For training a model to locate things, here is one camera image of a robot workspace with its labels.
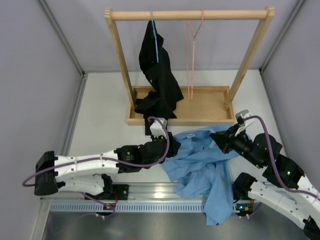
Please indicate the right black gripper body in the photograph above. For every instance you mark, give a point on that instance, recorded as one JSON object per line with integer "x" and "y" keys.
{"x": 239, "y": 143}

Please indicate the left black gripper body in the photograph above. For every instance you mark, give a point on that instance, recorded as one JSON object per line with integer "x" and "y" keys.
{"x": 172, "y": 152}

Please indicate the light blue shirt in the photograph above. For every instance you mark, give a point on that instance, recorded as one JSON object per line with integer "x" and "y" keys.
{"x": 200, "y": 168}

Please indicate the pink wire hanger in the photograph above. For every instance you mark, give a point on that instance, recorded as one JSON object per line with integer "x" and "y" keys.
{"x": 190, "y": 73}

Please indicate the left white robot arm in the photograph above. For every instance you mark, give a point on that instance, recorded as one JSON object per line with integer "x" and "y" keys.
{"x": 91, "y": 174}

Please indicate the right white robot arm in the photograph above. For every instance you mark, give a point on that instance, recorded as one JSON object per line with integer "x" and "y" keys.
{"x": 285, "y": 187}

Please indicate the black shirt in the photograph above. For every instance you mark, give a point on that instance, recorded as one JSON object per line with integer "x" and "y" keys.
{"x": 161, "y": 102}

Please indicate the wooden clothes rack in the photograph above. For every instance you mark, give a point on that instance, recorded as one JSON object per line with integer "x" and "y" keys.
{"x": 212, "y": 104}

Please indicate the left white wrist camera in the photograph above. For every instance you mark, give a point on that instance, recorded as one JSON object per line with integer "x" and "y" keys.
{"x": 158, "y": 127}

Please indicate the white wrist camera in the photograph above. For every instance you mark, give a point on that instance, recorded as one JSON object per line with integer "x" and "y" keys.
{"x": 158, "y": 127}
{"x": 242, "y": 121}

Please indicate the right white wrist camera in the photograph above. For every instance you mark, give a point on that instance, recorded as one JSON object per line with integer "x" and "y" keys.
{"x": 242, "y": 121}

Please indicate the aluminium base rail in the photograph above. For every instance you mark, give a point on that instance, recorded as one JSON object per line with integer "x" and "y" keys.
{"x": 137, "y": 191}

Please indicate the slotted cable duct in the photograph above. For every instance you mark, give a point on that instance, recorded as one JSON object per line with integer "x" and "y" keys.
{"x": 128, "y": 207}

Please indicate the blue wire hanger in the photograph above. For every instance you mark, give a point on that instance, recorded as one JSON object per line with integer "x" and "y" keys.
{"x": 155, "y": 36}

